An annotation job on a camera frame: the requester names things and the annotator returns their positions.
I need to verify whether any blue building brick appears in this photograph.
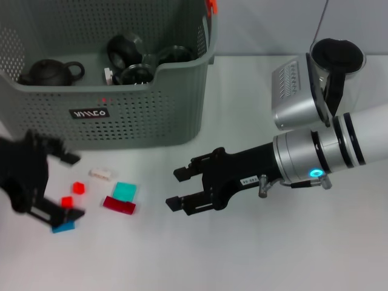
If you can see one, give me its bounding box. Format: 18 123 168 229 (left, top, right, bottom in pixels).
50 220 76 234

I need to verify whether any grey-green perforated storage bin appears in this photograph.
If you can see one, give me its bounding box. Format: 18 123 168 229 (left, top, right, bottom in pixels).
0 0 219 152

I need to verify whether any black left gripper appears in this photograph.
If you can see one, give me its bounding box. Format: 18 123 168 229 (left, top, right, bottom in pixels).
0 130 85 228

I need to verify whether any dark clay teapot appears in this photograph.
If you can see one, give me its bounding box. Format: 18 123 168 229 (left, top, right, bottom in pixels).
18 59 85 87

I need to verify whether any thin grey wall cable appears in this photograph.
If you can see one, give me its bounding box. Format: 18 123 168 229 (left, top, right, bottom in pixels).
312 0 330 43

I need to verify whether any teal building brick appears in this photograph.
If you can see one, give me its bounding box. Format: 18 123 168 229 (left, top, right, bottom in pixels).
112 181 138 202

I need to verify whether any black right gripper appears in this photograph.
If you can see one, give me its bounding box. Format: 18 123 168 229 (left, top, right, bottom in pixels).
166 144 283 216

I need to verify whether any glass teacup with black base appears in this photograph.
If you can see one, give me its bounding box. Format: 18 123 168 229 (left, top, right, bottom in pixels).
157 46 196 66
113 63 155 87
107 34 159 70

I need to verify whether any right gripper cable with plug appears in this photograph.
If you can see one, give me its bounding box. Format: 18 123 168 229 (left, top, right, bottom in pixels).
257 174 313 198

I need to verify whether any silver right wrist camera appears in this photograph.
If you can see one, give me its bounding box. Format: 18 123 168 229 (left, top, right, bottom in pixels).
270 53 331 131

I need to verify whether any dark red brick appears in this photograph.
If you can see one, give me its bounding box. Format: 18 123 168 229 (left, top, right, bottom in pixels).
102 195 136 215

